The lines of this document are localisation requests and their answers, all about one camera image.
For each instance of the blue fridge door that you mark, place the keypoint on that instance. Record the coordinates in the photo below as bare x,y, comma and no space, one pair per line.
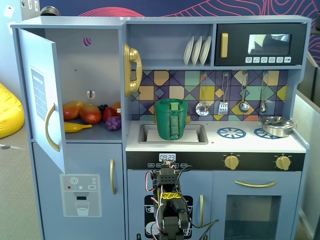
37,62

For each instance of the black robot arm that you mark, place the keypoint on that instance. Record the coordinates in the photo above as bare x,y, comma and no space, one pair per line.
168,207

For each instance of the blue dishwasher door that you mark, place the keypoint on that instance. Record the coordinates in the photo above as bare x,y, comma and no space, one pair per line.
140,182

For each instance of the blue door with water dispenser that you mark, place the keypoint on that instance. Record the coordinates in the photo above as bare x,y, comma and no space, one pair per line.
87,160

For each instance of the blue oven door with window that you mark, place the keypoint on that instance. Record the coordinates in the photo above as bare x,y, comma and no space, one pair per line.
287,190

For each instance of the green plastic container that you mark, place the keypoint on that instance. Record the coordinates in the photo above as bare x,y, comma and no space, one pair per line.
163,120

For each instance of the gold toy faucet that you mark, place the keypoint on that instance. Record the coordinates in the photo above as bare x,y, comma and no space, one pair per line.
188,119

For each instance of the metal skimmer spoon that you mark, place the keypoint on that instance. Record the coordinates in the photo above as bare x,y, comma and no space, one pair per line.
202,109

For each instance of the grey toy sink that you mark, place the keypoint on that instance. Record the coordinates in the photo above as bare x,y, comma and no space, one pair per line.
200,140

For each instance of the orange toy fruit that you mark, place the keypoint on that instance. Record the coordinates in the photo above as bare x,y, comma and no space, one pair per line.
116,107

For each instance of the purple toy grapes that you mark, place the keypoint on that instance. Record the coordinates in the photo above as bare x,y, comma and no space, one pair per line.
113,123

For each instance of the blue toy kitchen unit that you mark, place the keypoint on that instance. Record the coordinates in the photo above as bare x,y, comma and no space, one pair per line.
200,146

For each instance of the dark toy grapes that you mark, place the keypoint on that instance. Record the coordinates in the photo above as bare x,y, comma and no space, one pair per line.
102,108

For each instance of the metal slotted spatula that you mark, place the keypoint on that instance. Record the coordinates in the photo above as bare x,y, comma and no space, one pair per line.
223,108

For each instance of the gold toy telephone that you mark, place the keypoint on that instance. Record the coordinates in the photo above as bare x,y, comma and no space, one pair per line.
132,57

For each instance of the red orange toy mango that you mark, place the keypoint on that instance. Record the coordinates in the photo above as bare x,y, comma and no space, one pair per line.
90,114
71,110

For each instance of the white toy plate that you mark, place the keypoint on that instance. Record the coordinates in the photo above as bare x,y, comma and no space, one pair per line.
187,52
205,51
196,53

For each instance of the gold stove knob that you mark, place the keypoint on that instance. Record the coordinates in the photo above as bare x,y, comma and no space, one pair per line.
231,162
283,163

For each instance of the metal ladle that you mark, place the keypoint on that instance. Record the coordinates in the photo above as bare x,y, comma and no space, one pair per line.
244,107

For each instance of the yellow toy banana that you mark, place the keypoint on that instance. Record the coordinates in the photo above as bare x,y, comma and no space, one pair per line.
73,127

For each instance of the metal serving spoon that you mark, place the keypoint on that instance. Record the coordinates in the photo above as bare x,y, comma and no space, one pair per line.
263,107

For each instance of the steel pot with lid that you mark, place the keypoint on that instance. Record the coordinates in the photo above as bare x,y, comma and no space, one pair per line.
276,127

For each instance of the yellow beanbag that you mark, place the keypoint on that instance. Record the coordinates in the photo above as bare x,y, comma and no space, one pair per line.
10,112

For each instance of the grey partition panel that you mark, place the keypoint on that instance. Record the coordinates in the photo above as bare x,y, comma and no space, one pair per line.
308,150

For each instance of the round metal object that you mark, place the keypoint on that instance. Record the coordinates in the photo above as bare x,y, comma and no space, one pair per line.
50,11

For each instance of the black floor disc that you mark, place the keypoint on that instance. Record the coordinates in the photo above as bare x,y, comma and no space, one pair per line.
5,147

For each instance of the white wall socket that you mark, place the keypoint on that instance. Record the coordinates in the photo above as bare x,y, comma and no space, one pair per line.
10,11

